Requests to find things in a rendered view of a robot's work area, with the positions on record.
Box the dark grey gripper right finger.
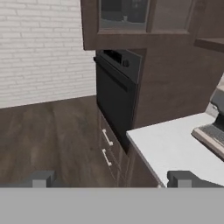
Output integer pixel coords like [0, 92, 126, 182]
[166, 170, 224, 188]

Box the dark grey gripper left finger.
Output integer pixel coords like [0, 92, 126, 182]
[0, 170, 66, 188]

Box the brown tall oven cabinet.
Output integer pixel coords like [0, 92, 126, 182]
[95, 40, 224, 156]

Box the grey coffee machine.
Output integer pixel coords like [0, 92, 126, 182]
[191, 86, 224, 162]

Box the brown drawer front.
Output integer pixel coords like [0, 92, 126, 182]
[98, 112, 127, 170]
[97, 136, 121, 188]

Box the black built-in oven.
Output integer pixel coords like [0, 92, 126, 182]
[93, 48, 144, 154]

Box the white drawer handle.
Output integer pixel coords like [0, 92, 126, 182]
[101, 129, 114, 147]
[101, 148, 113, 167]

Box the brown glass-door wall cabinet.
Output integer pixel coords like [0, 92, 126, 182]
[80, 0, 208, 52]

